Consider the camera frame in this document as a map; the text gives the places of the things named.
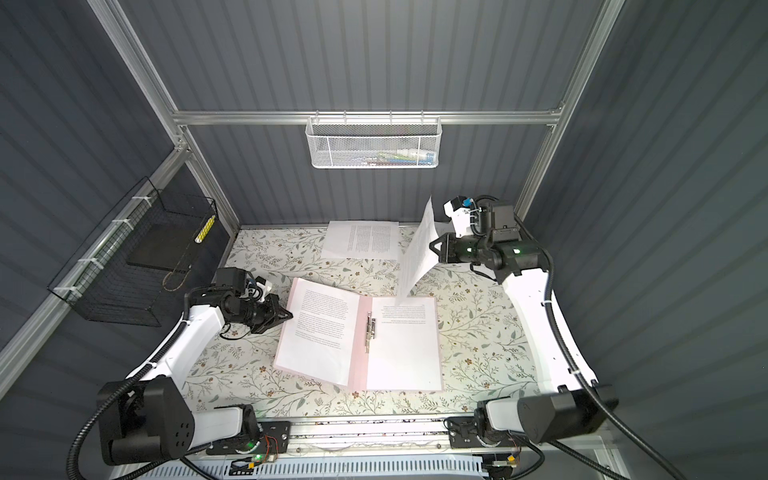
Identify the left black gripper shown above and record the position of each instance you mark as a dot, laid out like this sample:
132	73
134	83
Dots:
273	311

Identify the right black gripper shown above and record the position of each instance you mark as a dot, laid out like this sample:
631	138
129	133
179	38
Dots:
445	254

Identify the printed sheet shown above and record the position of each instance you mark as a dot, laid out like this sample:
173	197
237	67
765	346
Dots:
404	354
418	259
366	240
318	342

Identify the pink paper folder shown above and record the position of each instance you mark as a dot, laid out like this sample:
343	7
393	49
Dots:
359	363

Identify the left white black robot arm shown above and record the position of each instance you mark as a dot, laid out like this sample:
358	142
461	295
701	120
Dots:
145	418

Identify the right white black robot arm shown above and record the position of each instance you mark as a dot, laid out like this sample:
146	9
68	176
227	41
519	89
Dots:
570	402

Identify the metal folder clip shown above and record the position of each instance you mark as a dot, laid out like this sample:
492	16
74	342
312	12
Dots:
370	331

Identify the markers in white basket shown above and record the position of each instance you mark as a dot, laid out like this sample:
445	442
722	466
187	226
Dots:
398	157

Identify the yellow marker pen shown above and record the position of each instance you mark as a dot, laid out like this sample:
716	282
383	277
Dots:
205	229

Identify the black flat pad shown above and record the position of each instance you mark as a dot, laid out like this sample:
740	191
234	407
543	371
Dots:
167	248

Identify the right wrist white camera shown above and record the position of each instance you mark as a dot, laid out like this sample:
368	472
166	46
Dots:
460	211

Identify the aluminium front rail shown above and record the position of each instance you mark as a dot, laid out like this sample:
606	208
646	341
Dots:
369	435

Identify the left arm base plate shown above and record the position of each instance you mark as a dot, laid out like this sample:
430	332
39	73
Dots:
270	438

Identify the black wire basket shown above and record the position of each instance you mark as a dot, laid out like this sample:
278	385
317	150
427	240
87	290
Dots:
137	271

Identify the white wire mesh basket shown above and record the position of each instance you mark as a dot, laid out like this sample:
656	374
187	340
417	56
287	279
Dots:
331	144

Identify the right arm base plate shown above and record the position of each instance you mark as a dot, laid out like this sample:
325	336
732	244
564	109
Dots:
467	432

